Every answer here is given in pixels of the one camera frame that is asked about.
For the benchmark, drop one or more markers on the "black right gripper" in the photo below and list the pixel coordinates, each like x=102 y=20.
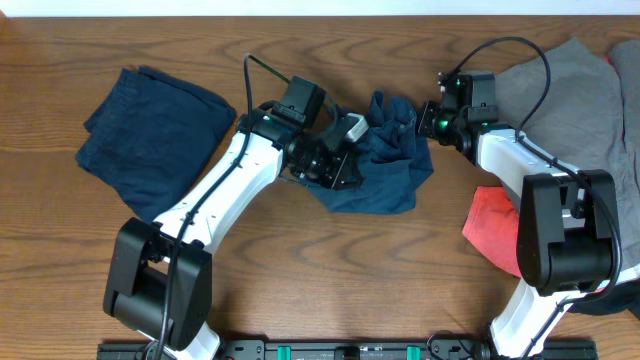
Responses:
x=428 y=111

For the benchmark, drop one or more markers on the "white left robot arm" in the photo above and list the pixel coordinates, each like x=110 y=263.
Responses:
x=160 y=276

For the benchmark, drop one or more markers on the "red cloth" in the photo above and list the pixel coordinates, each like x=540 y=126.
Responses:
x=492 y=228

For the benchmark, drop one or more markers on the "folded dark blue garment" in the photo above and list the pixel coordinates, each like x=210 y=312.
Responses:
x=151 y=138

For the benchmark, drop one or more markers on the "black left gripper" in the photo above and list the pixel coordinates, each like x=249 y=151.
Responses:
x=342 y=170

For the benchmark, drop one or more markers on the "dark blue shorts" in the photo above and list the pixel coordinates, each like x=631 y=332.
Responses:
x=393 y=160

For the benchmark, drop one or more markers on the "black garment under pile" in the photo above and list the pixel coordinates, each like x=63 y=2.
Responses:
x=624 y=297

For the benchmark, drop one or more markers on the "grey shorts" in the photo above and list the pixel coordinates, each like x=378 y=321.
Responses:
x=570 y=104

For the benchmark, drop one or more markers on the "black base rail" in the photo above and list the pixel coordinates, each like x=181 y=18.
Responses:
x=443 y=345

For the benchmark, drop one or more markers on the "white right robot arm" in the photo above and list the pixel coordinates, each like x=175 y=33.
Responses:
x=568 y=245

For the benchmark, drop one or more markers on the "grey garment at edge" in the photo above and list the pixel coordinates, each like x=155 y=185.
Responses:
x=625 y=59

